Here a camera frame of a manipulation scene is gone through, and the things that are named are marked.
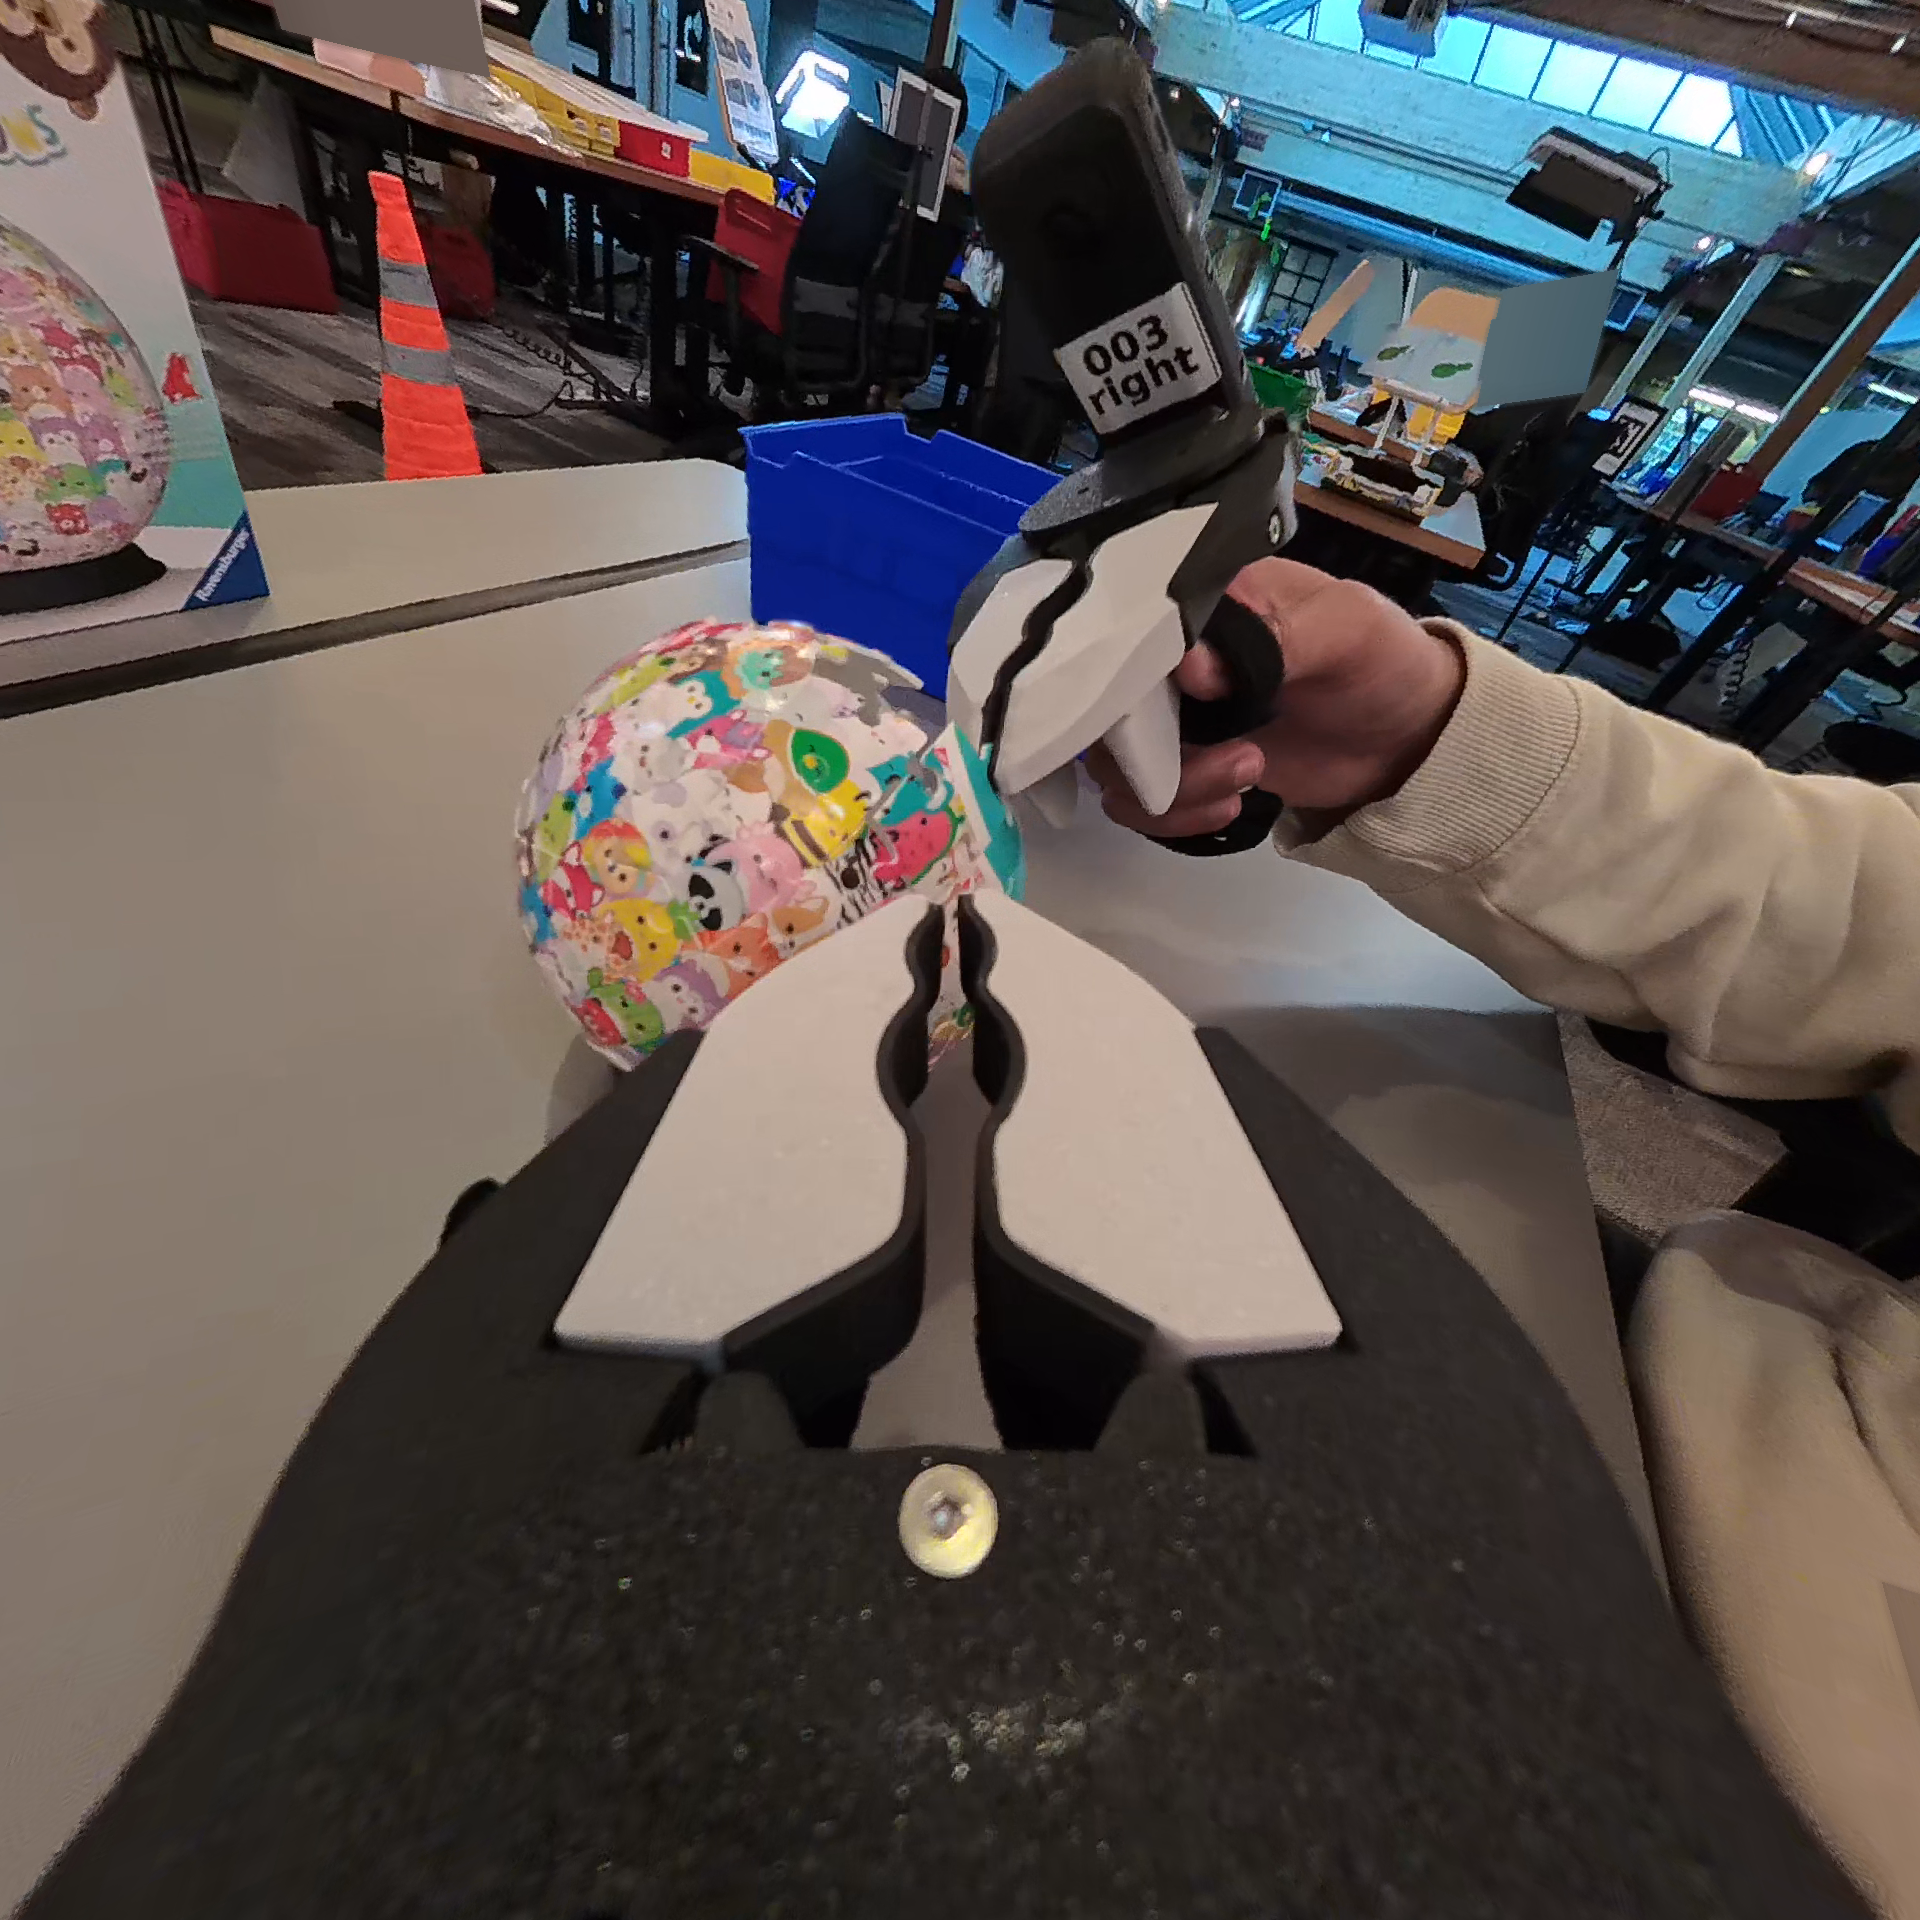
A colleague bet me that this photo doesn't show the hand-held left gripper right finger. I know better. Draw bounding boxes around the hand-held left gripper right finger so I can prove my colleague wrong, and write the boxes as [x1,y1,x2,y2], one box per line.
[957,888,1343,1453]

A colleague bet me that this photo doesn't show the person's right hand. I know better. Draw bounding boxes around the person's right hand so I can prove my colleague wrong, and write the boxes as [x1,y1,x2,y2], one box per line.
[1087,561,1465,843]

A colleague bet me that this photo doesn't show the orange traffic cone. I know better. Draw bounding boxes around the orange traffic cone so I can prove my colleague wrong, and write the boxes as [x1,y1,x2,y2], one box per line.
[365,169,485,483]

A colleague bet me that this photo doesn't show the blue plastic bin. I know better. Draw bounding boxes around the blue plastic bin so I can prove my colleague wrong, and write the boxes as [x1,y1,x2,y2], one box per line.
[741,411,1073,703]

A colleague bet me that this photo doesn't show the person's cream hoodie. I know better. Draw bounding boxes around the person's cream hoodie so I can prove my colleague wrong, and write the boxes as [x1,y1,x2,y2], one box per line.
[1627,1211,1920,1920]

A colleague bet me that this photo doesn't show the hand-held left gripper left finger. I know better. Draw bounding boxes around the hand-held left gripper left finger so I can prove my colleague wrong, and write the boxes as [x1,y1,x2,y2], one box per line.
[551,898,933,1453]

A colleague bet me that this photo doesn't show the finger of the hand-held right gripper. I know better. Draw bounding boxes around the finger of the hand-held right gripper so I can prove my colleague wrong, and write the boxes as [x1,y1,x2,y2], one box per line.
[945,552,1090,831]
[995,501,1227,813]

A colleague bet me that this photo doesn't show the colourful puzzle ball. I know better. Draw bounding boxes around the colourful puzzle ball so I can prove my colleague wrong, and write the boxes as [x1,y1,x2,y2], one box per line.
[514,616,1028,1073]

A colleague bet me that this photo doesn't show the red storage crate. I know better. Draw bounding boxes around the red storage crate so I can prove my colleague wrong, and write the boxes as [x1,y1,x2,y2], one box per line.
[158,179,341,318]
[421,208,500,319]

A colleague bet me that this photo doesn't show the printed puzzle box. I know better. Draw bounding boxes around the printed puzzle box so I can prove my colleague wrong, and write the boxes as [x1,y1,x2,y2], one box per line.
[0,0,271,646]

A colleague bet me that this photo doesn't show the wooden side table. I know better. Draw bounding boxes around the wooden side table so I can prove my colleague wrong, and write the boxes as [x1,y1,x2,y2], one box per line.
[1290,442,1493,573]

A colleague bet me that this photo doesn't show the black office chair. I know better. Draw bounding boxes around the black office chair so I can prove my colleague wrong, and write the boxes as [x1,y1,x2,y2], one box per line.
[771,112,981,429]

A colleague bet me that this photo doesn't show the red chair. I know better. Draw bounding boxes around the red chair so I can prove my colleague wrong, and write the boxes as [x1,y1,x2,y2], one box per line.
[704,185,807,342]

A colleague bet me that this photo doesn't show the wooden workbench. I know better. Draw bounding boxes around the wooden workbench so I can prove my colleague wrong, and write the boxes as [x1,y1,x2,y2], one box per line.
[208,23,783,436]

